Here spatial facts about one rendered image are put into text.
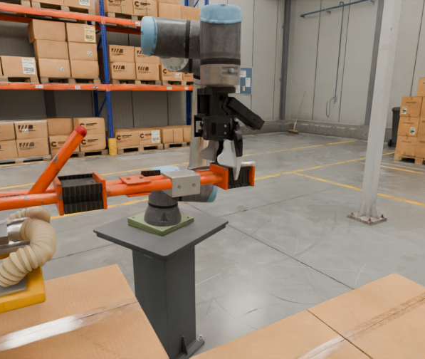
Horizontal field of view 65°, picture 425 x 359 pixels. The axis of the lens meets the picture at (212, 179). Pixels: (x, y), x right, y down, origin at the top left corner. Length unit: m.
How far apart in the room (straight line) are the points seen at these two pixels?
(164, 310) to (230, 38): 1.40
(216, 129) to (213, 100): 0.06
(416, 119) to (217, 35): 7.39
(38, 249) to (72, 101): 8.74
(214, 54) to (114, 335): 0.60
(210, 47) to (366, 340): 1.14
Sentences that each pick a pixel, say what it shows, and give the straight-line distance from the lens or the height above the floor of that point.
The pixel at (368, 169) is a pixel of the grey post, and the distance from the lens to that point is 4.10.
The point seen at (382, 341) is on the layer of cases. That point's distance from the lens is 1.46.
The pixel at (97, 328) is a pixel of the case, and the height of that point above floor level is 0.95.
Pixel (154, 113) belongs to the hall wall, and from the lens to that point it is 10.03.
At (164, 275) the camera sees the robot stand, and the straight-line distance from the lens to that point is 1.70.
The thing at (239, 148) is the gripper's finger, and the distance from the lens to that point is 0.75.
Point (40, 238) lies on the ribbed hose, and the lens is 0.61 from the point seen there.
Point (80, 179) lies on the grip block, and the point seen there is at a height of 1.24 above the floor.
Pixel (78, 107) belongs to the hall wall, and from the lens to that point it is 9.32.
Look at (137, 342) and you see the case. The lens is 0.71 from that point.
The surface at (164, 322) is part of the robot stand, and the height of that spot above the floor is 0.28.
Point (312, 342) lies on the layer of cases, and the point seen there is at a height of 0.54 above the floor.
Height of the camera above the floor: 1.41
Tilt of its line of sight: 15 degrees down
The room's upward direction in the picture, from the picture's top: straight up
